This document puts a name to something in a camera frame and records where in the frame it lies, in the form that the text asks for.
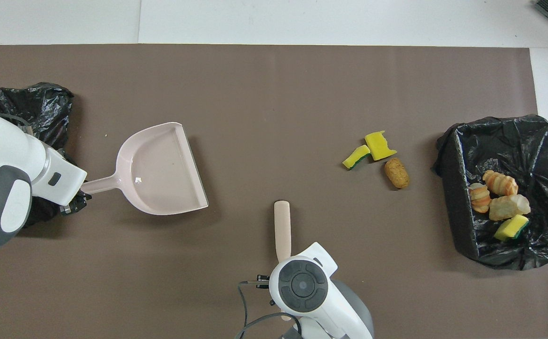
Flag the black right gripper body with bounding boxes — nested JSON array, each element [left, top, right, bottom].
[[256, 274, 275, 307]]

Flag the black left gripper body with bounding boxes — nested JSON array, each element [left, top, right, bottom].
[[60, 191, 93, 216]]

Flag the pink hand brush black bristles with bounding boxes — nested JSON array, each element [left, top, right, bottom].
[[274, 200, 294, 322]]

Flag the pink plastic dustpan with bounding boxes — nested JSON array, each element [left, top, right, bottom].
[[80, 122, 209, 216]]

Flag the striped toy croissant piece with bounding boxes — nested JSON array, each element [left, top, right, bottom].
[[468, 183, 492, 214]]

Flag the yellow sponge block green base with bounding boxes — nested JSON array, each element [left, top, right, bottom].
[[493, 214, 530, 242]]

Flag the pale toy bread chunk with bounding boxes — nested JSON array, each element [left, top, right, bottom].
[[489, 194, 532, 222]]

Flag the toy croissant piece pale end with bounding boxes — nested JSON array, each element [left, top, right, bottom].
[[483, 169, 519, 197]]

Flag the crumpled black trash bag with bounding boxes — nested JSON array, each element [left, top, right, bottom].
[[0, 82, 74, 227]]

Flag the open bin with black bag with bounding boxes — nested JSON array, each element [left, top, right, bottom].
[[432, 114, 548, 271]]

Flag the brown table mat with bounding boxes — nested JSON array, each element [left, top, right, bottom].
[[0, 44, 548, 339]]

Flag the yellow green sponge wedge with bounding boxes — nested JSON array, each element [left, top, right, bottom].
[[342, 145, 371, 170]]

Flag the brown toy potato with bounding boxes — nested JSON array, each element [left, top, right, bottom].
[[384, 157, 410, 189]]

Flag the yellow sponge piece notched edge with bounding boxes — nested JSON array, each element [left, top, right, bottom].
[[365, 130, 397, 161]]

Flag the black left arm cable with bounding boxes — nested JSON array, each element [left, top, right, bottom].
[[0, 112, 34, 137]]

